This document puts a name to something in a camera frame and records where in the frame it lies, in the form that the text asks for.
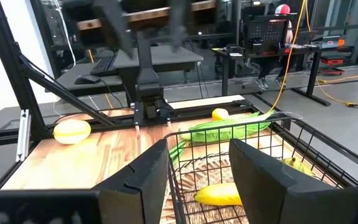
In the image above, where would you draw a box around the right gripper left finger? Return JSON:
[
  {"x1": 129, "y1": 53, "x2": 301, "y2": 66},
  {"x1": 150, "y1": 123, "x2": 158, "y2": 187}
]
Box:
[{"x1": 93, "y1": 139, "x2": 170, "y2": 224}]

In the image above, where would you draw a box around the long green beans bunch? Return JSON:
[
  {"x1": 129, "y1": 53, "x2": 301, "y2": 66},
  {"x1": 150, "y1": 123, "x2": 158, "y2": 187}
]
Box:
[{"x1": 168, "y1": 140, "x2": 188, "y2": 166}]

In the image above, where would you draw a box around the green leafy vegetable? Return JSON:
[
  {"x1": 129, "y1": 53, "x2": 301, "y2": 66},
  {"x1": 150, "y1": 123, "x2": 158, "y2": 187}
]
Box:
[{"x1": 178, "y1": 111, "x2": 275, "y2": 143}]

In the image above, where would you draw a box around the red toolbox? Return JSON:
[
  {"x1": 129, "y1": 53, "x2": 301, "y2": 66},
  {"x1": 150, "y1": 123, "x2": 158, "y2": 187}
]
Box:
[{"x1": 319, "y1": 55, "x2": 347, "y2": 76}]

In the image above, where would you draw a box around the yellow-orange starfruit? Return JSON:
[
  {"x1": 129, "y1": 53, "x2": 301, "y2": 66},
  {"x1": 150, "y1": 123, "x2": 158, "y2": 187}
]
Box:
[{"x1": 52, "y1": 119, "x2": 92, "y2": 146}]

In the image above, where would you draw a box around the black wire basket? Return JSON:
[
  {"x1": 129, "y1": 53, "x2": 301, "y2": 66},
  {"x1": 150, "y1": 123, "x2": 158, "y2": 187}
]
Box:
[{"x1": 163, "y1": 113, "x2": 358, "y2": 224}]

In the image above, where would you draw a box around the yellow lemon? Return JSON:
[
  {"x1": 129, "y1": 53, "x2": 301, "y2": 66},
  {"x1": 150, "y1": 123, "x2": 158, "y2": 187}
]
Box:
[{"x1": 211, "y1": 108, "x2": 230, "y2": 121}]

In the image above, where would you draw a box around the wire mesh basket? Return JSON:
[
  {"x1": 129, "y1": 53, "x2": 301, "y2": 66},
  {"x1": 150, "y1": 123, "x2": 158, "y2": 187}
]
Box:
[{"x1": 160, "y1": 157, "x2": 323, "y2": 224}]

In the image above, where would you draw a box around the silver aluminium bracket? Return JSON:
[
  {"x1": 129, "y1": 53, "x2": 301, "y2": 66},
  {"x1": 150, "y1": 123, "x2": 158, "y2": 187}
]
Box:
[{"x1": 15, "y1": 108, "x2": 32, "y2": 162}]

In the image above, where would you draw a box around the yellow cable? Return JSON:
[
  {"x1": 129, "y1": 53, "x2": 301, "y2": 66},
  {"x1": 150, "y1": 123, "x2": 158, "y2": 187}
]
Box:
[
  {"x1": 267, "y1": 0, "x2": 307, "y2": 113},
  {"x1": 305, "y1": 0, "x2": 358, "y2": 108}
]

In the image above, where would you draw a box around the grey laptop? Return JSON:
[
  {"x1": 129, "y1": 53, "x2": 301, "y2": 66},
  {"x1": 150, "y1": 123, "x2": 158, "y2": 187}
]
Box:
[{"x1": 296, "y1": 30, "x2": 319, "y2": 46}]

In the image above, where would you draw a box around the black computer mouse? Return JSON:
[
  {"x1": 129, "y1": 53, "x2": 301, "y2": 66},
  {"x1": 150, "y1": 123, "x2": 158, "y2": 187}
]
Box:
[{"x1": 74, "y1": 74, "x2": 101, "y2": 85}]

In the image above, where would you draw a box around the thin white cable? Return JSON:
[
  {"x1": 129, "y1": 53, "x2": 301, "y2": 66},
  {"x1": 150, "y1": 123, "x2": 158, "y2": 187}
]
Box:
[{"x1": 53, "y1": 0, "x2": 78, "y2": 68}]

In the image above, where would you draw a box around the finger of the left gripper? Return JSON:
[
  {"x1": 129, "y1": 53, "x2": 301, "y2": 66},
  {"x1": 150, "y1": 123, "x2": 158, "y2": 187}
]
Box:
[
  {"x1": 167, "y1": 0, "x2": 190, "y2": 53},
  {"x1": 93, "y1": 0, "x2": 135, "y2": 60}
]

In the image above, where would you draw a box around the yellow banana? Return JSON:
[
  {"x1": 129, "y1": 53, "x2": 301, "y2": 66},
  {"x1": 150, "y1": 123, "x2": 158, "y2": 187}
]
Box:
[{"x1": 193, "y1": 182, "x2": 242, "y2": 207}]

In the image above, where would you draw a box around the wooden table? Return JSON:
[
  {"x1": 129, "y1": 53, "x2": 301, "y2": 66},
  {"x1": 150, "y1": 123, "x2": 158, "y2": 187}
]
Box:
[{"x1": 75, "y1": 0, "x2": 219, "y2": 32}]

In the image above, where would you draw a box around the black desk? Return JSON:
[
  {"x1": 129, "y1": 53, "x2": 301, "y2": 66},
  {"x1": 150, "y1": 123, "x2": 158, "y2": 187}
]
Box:
[{"x1": 211, "y1": 43, "x2": 356, "y2": 107}]

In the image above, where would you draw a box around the black keyboard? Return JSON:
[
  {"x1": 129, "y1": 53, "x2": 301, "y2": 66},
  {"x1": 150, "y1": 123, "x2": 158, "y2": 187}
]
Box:
[{"x1": 89, "y1": 55, "x2": 119, "y2": 77}]

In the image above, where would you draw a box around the black pegboard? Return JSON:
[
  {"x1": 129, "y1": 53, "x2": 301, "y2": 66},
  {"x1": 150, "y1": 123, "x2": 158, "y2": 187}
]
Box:
[{"x1": 247, "y1": 19, "x2": 289, "y2": 54}]

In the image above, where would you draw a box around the light green mango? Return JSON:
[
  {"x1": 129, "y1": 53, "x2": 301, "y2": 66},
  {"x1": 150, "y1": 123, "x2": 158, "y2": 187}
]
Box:
[{"x1": 280, "y1": 156, "x2": 316, "y2": 178}]

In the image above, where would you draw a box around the person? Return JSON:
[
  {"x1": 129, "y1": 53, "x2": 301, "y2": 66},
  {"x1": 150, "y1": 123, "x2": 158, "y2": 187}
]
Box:
[{"x1": 255, "y1": 3, "x2": 295, "y2": 91}]

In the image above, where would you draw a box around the grey desk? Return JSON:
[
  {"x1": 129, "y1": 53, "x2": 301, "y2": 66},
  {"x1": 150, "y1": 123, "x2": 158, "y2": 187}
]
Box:
[{"x1": 45, "y1": 44, "x2": 204, "y2": 97}]

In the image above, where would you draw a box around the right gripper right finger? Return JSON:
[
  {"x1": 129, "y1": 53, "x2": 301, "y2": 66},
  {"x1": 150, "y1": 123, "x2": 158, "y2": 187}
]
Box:
[{"x1": 228, "y1": 138, "x2": 358, "y2": 224}]

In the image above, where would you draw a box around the grey orange device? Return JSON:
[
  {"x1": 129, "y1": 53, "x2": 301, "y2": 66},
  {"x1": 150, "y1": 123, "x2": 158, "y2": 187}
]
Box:
[{"x1": 319, "y1": 35, "x2": 346, "y2": 49}]

